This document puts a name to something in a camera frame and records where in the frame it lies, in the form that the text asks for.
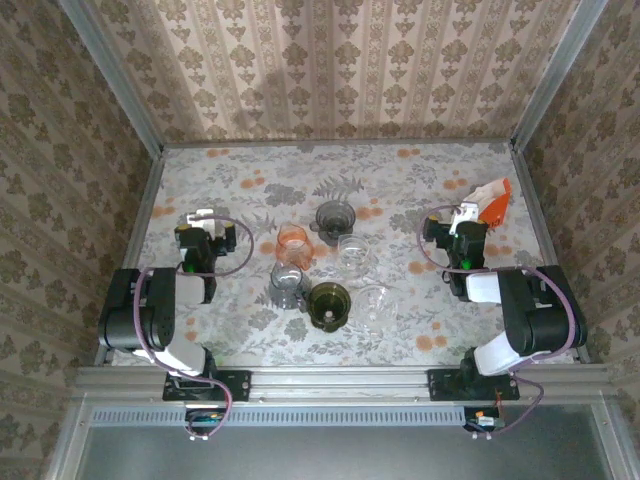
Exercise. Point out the dark grey translucent dripper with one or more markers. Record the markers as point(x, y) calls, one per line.
point(335, 217)

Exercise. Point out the aluminium table end rail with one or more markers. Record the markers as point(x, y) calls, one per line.
point(340, 143)

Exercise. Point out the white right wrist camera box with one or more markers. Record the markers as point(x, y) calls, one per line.
point(467, 212)

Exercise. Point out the orange translucent dripper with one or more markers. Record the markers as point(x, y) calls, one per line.
point(292, 247)

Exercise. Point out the aluminium frame post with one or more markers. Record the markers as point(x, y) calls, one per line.
point(550, 75)
point(115, 85)

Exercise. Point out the small connector board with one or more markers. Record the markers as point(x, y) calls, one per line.
point(205, 422)
point(482, 422)

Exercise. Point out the aluminium table side rail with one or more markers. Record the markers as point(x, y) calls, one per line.
point(145, 210)
point(530, 200)

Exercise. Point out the blue-grey translucent dripper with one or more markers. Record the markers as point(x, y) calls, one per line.
point(286, 282)

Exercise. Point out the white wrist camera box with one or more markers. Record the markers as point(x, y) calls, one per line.
point(467, 212)
point(202, 216)

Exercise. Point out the aluminium table edge rail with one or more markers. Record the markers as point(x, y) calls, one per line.
point(340, 382)

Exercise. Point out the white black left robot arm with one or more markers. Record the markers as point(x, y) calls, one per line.
point(125, 310)

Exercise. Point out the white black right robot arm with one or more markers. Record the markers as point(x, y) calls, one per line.
point(540, 320)

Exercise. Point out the dark green translucent dripper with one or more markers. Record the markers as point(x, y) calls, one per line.
point(327, 302)

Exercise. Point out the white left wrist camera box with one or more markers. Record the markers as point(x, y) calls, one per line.
point(202, 216)

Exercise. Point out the orange white filter pack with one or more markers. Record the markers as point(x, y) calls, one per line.
point(495, 210)

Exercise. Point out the floral patterned table cover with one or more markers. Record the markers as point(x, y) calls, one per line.
point(225, 170)

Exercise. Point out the clear glass dripper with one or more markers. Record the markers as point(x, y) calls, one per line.
point(375, 305)
point(356, 250)

